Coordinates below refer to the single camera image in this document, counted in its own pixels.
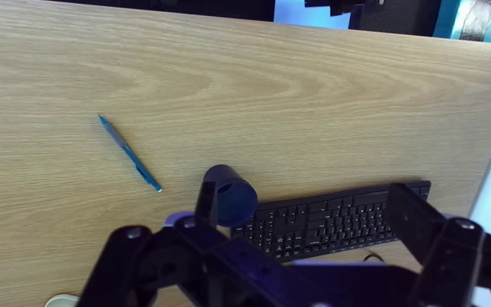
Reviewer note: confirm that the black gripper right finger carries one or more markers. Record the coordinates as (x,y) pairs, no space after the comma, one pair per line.
(456,262)

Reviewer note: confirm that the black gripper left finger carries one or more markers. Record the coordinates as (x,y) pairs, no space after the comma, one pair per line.
(161,267)

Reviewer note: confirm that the blue pen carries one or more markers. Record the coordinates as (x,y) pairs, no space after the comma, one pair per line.
(128,153)

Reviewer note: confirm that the dark blue cup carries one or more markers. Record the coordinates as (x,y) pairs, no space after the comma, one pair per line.
(237,199)

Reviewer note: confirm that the black computer keyboard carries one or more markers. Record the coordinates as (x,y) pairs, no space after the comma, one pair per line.
(324,223)

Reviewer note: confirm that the light blue object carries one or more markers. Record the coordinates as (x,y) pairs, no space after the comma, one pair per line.
(311,15)

